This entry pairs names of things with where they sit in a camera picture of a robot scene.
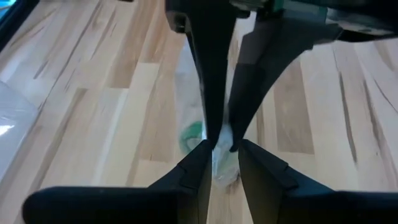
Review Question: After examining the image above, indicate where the green elastic bandage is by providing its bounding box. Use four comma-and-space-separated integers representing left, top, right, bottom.
178, 119, 206, 156

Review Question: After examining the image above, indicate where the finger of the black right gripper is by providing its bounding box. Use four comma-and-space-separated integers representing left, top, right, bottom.
228, 17, 315, 153
185, 14, 238, 149

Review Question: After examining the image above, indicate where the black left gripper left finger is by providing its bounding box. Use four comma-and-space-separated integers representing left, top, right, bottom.
22, 139, 213, 224

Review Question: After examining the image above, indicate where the clear plastic storage bin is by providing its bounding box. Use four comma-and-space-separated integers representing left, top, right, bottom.
0, 80, 40, 182

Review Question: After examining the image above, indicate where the clear plastic zip bag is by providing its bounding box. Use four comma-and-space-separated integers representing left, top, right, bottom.
174, 37, 242, 189

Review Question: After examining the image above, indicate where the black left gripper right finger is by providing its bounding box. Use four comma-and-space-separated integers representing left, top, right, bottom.
238, 139, 398, 224

